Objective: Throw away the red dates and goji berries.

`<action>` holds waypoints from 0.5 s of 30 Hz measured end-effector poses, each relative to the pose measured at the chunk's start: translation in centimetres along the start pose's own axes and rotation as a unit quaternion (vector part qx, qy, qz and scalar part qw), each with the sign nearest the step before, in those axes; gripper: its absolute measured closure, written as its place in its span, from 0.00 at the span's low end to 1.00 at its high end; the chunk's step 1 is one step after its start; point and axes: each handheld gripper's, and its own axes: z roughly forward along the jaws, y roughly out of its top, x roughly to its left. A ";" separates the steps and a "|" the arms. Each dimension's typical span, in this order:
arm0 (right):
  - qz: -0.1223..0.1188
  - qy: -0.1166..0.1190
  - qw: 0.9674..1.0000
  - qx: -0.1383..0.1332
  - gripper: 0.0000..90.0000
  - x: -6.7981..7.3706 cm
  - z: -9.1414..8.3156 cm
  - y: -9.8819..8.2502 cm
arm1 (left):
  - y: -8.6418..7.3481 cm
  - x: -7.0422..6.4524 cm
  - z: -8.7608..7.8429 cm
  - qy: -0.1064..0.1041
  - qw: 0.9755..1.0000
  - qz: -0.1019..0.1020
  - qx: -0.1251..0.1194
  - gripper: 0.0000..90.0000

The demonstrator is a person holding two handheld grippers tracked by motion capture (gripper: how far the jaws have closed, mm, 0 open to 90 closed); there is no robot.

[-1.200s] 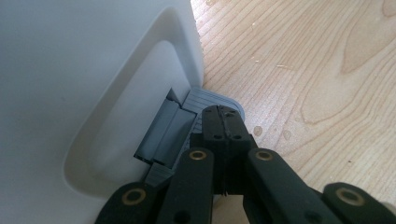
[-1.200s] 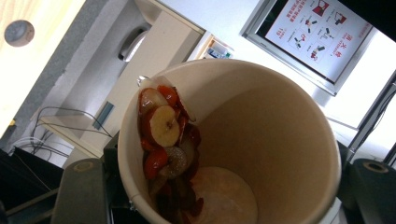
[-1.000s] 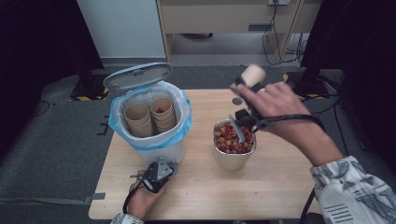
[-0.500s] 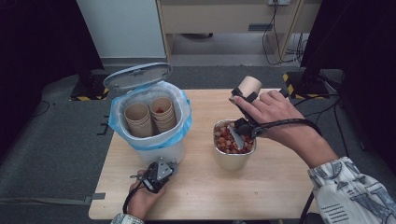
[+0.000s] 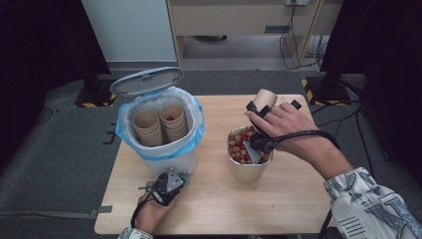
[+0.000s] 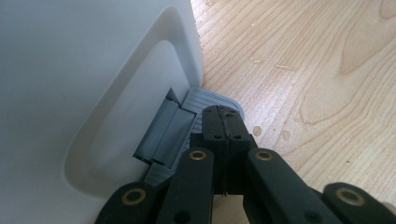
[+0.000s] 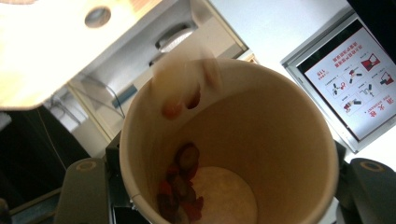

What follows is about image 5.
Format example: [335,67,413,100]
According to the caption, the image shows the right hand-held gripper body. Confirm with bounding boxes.
[243,129,279,165]

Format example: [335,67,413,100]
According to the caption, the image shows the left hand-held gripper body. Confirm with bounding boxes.
[138,167,187,207]

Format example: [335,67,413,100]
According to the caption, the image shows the brown paper cup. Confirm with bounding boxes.
[253,88,279,113]

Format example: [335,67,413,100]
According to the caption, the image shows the white pedal trash can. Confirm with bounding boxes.
[109,66,200,188]

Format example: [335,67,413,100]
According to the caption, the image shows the metal container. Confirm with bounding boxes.
[226,126,275,183]

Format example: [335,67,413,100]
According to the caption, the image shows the person's right hand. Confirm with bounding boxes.
[245,102,320,157]

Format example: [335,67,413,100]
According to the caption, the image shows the person's left hand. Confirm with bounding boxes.
[134,180,179,235]

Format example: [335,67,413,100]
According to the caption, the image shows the blue trash bag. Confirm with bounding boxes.
[114,85,206,162]

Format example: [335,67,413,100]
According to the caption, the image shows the stack of brown paper cups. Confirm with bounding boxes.
[131,109,164,148]
[158,103,189,143]

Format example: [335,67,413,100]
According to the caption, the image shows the striped black stand base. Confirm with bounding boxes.
[301,76,352,108]
[74,79,124,110]

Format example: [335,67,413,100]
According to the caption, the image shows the grey tape strip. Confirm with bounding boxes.
[89,205,114,219]

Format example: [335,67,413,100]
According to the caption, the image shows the black tape marks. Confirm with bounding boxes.
[103,122,119,145]

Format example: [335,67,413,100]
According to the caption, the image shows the light wooden desk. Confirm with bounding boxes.
[165,0,342,69]

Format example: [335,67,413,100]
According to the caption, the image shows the black curtain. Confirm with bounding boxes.
[318,0,422,187]
[0,0,112,170]

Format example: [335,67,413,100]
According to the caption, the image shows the white panel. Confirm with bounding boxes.
[81,0,178,64]

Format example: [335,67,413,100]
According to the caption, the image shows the pile of colourful ring snacks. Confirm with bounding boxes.
[228,124,272,165]

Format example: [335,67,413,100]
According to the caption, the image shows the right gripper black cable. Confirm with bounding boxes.
[264,129,341,151]

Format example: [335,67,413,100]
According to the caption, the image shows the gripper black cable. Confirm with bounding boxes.
[264,129,341,151]
[129,194,151,230]

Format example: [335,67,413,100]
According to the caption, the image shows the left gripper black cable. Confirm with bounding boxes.
[129,194,151,230]

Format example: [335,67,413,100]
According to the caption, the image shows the thin black floor cable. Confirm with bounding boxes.
[316,109,362,133]

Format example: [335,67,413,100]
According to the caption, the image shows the black hanging cable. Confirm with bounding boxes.
[279,3,320,71]

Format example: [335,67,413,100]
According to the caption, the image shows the long black floor cable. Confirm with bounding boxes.
[354,108,377,177]

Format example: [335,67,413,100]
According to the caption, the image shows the curved black floor cable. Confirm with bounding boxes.
[32,106,55,126]

